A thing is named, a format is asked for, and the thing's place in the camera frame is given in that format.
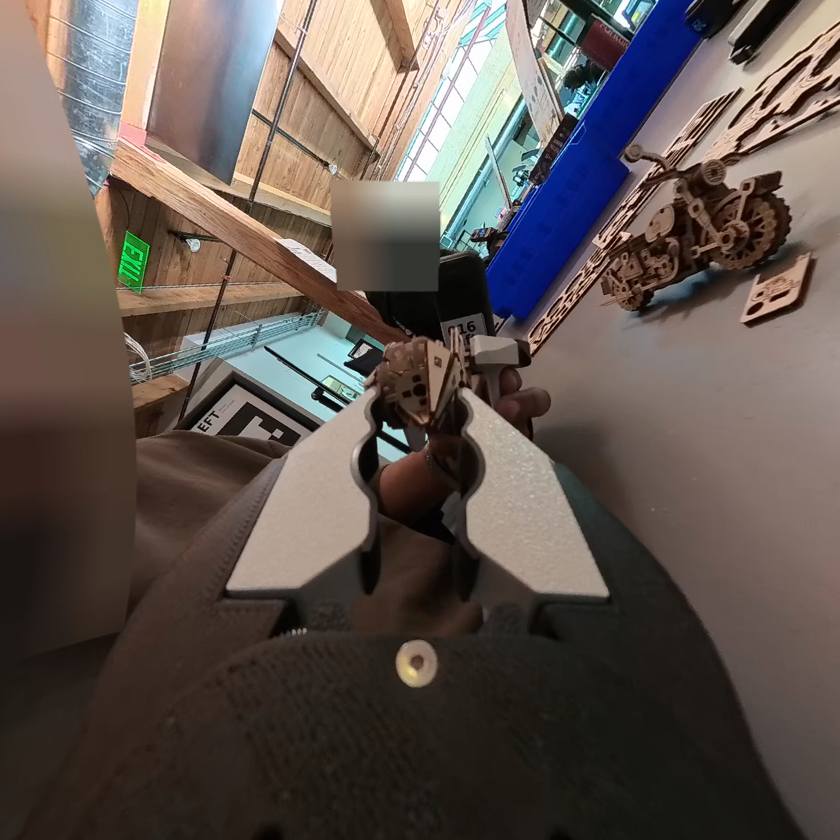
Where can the person's left hand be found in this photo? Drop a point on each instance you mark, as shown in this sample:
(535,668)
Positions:
(525,403)

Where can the wooden motorcycle model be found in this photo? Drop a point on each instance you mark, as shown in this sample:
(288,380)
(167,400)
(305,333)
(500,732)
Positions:
(695,229)

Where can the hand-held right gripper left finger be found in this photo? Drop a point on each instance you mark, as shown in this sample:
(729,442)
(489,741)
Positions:
(308,512)

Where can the grey desk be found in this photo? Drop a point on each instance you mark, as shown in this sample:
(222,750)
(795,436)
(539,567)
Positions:
(689,459)

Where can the wide wooden cutout sheet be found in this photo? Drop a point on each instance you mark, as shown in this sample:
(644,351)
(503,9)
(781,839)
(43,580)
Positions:
(787,85)

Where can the small wooden cutout card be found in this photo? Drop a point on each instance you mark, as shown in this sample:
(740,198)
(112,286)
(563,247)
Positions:
(778,289)

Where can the white paper sheet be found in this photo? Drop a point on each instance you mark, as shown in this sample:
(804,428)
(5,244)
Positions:
(308,261)

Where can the small wooden gear model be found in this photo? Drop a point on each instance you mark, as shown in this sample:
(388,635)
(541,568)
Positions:
(420,380)

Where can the green exit sign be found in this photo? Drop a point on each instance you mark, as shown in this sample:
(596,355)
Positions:
(133,262)

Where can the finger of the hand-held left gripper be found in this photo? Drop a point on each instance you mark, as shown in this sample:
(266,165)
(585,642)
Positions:
(495,354)

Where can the silver ventilation duct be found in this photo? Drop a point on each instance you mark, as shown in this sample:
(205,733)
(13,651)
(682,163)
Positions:
(92,98)

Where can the black flat device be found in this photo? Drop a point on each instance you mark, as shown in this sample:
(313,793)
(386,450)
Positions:
(768,33)

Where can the blue plastic bin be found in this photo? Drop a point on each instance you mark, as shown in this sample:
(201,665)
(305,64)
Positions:
(577,197)

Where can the long wooden cutout sheet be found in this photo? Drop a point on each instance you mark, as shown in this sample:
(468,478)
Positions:
(571,295)

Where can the framed wall sign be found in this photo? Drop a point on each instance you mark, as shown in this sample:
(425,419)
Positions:
(366,358)

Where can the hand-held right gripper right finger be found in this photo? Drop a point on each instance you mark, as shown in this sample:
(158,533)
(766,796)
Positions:
(525,518)

